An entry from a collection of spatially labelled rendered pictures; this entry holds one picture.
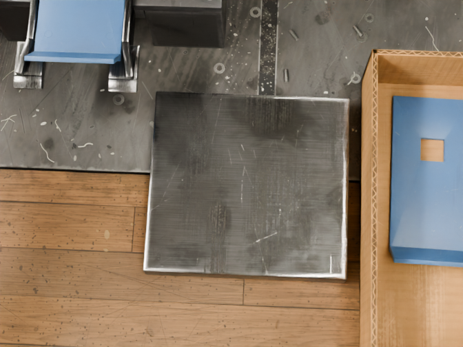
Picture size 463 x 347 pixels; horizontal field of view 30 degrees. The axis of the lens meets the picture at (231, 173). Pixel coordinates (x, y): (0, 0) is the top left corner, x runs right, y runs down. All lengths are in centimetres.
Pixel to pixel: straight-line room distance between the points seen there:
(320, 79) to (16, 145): 28
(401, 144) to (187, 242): 21
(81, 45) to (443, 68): 30
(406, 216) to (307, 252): 9
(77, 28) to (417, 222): 33
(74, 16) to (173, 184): 16
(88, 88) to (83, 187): 9
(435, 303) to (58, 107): 37
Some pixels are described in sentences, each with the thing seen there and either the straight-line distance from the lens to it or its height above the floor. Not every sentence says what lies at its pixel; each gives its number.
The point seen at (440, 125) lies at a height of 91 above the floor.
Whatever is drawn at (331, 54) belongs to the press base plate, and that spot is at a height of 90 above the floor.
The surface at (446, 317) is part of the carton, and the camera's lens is 75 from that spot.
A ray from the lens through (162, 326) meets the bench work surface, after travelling 74.
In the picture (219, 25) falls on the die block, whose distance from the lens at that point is 75.
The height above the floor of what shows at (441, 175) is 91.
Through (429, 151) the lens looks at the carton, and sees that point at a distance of 78.
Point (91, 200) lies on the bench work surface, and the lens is 77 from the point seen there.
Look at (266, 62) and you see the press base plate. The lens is 79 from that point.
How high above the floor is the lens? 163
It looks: 75 degrees down
